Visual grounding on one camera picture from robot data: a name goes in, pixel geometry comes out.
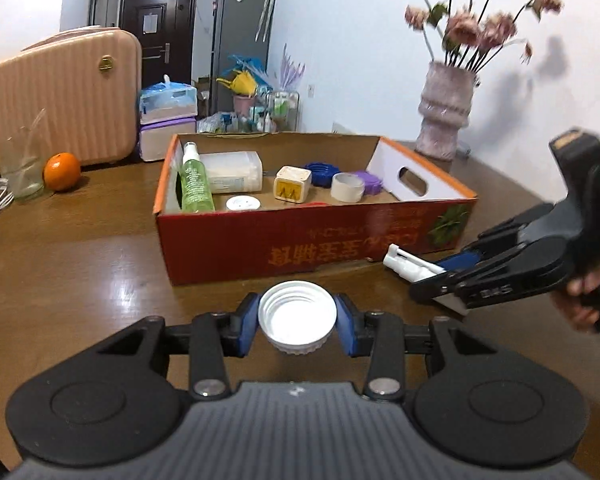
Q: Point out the grey refrigerator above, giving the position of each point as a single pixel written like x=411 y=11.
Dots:
x=235 y=35

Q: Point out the translucent plastic container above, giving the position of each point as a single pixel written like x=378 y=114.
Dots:
x=232 y=172

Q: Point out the pink bucket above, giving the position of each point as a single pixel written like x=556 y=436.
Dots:
x=242 y=105

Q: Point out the purple feather decoration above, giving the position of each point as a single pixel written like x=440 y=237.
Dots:
x=291 y=70

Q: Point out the person's right hand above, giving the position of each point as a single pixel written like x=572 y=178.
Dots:
x=574 y=310

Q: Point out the clear drinking glass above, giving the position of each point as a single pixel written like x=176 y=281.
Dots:
x=25 y=175

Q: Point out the beige tape roll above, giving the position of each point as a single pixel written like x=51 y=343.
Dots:
x=347 y=187

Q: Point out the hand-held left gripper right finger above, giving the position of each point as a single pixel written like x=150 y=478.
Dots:
x=346 y=327

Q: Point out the white plastic holder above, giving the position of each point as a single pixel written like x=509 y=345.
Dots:
x=410 y=265

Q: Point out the pink textured vase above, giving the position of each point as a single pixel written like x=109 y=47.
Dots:
x=442 y=110

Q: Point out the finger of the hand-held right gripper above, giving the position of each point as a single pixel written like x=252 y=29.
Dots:
x=510 y=230
x=510 y=272

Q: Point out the dark brown entrance door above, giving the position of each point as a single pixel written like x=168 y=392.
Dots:
x=155 y=30

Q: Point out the purple scalloped lid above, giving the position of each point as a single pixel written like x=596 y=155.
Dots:
x=372 y=182

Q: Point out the dried pink flowers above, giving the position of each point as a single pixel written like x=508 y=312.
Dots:
x=462 y=27

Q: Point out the white and yellow cube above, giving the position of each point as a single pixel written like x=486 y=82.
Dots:
x=292 y=185

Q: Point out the metal rack of bottles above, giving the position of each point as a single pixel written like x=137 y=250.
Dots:
x=281 y=110

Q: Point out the red and orange cardboard box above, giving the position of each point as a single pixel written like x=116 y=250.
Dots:
x=280 y=245

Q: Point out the blue scalloped lid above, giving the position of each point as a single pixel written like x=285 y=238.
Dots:
x=322 y=172

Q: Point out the white ribbed jar lid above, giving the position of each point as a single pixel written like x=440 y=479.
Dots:
x=297 y=317

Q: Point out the pink ribbed suitcase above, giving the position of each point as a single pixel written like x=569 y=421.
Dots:
x=65 y=100

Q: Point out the yellow watering can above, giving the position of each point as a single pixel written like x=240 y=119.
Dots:
x=242 y=82

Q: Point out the white round cap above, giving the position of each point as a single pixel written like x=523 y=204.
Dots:
x=243 y=203

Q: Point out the purple tissue pack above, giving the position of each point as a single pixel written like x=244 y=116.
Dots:
x=166 y=140

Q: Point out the green spray bottle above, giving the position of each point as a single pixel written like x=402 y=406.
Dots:
x=196 y=185

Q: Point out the white folded umbrella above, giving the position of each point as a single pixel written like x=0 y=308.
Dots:
x=266 y=10

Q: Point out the orange fruit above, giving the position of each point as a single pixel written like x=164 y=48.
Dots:
x=62 y=172

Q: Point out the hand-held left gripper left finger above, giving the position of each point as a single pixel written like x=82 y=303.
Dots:
x=250 y=325

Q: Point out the blue tissue pack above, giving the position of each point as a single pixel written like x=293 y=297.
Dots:
x=169 y=100

